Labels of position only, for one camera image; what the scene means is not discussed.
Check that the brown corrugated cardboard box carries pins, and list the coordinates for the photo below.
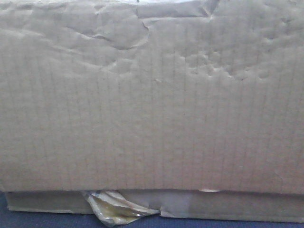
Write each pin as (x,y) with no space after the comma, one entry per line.
(191,107)

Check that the peeling clear packing tape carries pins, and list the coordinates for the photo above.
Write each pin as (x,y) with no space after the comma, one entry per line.
(113,209)

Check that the blue fabric table cover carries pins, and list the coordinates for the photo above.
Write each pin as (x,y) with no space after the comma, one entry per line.
(15,219)

